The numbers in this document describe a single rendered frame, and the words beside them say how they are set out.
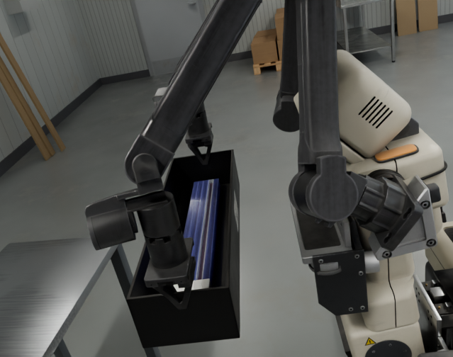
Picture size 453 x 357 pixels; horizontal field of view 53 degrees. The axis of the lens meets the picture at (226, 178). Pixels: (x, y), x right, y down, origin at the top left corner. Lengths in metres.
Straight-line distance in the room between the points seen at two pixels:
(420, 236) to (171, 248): 0.40
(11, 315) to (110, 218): 0.87
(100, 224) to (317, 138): 0.34
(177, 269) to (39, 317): 0.79
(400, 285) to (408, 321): 0.08
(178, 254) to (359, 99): 0.40
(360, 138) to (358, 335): 0.47
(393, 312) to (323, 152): 0.48
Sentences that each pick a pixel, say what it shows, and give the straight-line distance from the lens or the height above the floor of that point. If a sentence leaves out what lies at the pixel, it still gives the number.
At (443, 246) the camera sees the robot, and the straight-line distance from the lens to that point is 1.34.
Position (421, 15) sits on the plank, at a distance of 7.90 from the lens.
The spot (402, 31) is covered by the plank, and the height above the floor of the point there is 0.06.
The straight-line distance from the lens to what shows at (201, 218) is 1.07.
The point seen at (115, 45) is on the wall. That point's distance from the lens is 8.18.
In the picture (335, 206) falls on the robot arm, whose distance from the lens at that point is 0.69.
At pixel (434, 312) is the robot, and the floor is 0.79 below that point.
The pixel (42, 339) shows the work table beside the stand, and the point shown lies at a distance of 1.35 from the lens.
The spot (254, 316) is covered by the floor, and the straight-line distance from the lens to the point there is 2.34.
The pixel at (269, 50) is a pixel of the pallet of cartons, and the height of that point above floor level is 0.30.
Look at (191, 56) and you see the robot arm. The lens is 0.67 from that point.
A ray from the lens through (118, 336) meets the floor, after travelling 2.48.
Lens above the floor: 1.60
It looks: 26 degrees down
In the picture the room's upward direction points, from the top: 12 degrees counter-clockwise
